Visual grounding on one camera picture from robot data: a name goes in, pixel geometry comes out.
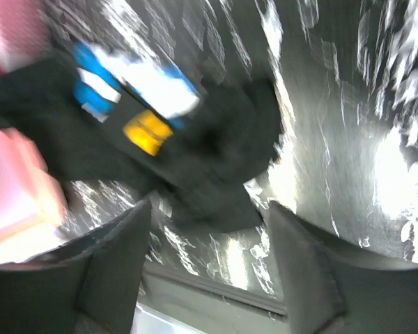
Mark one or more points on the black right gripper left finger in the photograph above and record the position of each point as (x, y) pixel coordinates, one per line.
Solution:
(95, 277)

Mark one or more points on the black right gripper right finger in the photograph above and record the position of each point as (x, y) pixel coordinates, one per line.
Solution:
(333, 286)

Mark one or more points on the black t shirt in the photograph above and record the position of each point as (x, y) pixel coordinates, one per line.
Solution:
(102, 116)

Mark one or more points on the pink tiered shelf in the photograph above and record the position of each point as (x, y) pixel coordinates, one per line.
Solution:
(29, 196)

